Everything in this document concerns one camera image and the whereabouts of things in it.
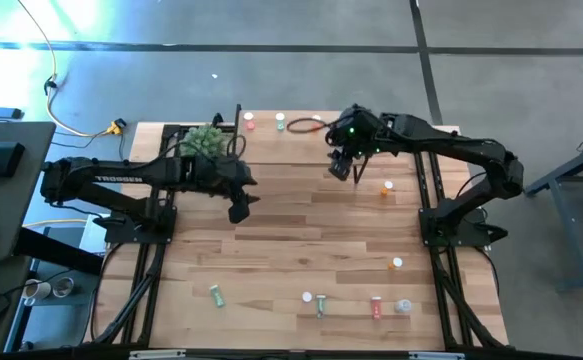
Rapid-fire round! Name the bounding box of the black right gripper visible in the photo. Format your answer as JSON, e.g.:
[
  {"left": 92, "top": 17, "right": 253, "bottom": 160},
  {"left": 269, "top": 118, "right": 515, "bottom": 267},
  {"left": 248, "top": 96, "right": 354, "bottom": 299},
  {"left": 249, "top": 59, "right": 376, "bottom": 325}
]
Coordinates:
[{"left": 325, "top": 103, "right": 378, "bottom": 182}]

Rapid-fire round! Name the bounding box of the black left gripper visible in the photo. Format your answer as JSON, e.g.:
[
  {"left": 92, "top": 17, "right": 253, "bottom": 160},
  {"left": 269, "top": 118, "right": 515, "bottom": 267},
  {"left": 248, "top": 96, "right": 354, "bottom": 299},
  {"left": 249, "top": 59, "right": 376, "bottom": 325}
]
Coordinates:
[{"left": 195, "top": 153, "right": 262, "bottom": 225}]

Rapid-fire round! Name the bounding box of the green plant in white pot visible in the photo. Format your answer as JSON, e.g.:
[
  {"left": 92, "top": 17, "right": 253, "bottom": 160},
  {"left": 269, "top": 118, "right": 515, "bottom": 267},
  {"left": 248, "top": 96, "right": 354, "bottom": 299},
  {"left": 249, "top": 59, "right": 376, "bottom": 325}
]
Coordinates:
[{"left": 179, "top": 123, "right": 228, "bottom": 159}]

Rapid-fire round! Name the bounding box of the black aluminium crossbar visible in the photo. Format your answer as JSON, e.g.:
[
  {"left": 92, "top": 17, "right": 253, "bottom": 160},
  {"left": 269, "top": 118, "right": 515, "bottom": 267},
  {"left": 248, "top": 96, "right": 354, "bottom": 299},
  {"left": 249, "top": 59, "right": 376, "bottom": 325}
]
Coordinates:
[{"left": 0, "top": 343, "right": 583, "bottom": 360}]

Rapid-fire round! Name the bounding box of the dark grey desk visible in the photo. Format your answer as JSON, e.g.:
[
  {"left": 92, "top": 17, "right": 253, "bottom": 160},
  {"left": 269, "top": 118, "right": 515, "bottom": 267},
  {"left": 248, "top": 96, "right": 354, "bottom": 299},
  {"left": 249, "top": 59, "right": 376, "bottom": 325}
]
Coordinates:
[{"left": 0, "top": 121, "right": 58, "bottom": 265}]

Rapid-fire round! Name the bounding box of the wooden shelf black metal frame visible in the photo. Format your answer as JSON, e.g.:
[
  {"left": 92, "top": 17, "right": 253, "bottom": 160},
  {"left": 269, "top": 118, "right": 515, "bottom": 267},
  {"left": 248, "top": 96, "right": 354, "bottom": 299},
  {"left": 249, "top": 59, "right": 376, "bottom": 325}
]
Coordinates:
[{"left": 233, "top": 103, "right": 372, "bottom": 185}]

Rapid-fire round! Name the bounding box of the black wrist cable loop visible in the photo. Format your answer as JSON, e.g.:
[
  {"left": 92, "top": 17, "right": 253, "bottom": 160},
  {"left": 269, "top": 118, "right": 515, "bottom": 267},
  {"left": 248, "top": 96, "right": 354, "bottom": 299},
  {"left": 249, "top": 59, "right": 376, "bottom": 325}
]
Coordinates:
[{"left": 285, "top": 116, "right": 330, "bottom": 135}]

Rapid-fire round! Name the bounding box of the black aluminium mounting frame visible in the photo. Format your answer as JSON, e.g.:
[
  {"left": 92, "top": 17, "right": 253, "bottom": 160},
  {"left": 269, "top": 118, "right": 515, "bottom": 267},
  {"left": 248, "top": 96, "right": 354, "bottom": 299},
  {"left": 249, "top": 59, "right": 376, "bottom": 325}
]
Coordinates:
[
  {"left": 88, "top": 122, "right": 178, "bottom": 347},
  {"left": 413, "top": 149, "right": 511, "bottom": 350}
]

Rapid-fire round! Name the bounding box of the yellow cable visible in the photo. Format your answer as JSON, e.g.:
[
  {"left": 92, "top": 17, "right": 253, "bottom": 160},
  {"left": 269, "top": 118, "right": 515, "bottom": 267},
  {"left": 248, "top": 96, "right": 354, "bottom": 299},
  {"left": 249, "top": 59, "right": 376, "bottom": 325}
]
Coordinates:
[{"left": 15, "top": 0, "right": 123, "bottom": 139}]

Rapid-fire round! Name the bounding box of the grey metal cart frame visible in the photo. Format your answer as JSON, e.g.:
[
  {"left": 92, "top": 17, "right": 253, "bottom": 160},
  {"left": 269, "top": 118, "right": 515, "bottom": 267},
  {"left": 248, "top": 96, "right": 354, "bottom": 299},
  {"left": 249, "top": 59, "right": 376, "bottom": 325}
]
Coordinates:
[{"left": 523, "top": 135, "right": 583, "bottom": 292}]

